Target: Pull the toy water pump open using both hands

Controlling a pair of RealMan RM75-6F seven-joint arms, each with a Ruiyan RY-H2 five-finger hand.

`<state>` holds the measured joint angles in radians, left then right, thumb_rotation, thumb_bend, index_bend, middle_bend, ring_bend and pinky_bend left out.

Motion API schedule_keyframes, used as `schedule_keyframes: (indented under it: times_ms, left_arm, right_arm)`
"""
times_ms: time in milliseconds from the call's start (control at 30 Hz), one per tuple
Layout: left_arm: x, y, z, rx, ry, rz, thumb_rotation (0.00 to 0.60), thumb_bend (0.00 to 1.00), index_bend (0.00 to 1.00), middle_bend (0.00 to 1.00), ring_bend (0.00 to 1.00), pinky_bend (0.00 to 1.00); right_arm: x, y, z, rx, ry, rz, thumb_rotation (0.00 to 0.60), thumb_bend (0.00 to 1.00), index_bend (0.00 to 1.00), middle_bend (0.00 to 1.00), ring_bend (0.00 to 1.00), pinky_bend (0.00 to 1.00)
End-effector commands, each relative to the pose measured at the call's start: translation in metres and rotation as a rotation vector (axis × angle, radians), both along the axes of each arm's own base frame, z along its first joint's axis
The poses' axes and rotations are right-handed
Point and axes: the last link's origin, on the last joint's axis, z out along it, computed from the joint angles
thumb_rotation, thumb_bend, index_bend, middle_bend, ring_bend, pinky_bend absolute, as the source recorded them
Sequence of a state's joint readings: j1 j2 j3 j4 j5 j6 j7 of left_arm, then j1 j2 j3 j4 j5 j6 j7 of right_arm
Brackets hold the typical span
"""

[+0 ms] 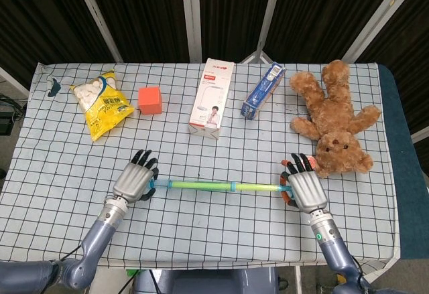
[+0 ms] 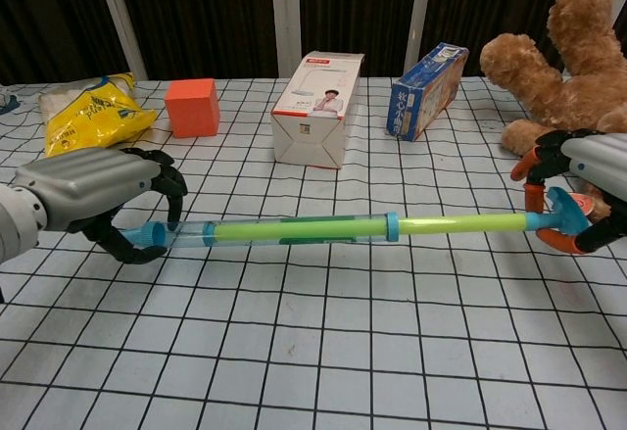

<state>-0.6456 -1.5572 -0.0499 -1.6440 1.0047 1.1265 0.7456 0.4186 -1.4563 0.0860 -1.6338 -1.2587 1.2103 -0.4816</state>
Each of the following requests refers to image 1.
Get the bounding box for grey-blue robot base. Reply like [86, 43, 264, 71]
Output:
[133, 267, 279, 294]

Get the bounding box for brown teddy bear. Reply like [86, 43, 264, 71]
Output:
[289, 59, 382, 178]

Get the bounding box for blue green water squirter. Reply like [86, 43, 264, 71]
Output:
[149, 179, 237, 194]

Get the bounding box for orange cube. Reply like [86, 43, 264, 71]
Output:
[138, 86, 164, 115]

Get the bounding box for black electronic device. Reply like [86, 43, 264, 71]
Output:
[0, 111, 16, 137]

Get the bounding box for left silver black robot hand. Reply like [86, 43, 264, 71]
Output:
[112, 149, 159, 204]

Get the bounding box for white black checkered tablecloth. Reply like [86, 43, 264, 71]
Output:
[0, 62, 402, 270]

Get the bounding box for right silver robot hand orange fingertips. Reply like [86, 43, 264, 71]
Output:
[280, 153, 328, 214]

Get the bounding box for dark folding screen white frame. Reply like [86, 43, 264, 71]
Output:
[0, 0, 429, 87]

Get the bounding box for yellow snack bag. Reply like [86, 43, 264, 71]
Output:
[69, 69, 135, 143]

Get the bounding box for white red lamp box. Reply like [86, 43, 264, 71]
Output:
[188, 58, 235, 140]

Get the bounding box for teal table pad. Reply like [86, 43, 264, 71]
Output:
[378, 65, 429, 260]

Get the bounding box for green and blue toy plunger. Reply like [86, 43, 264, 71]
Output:
[234, 176, 293, 198]

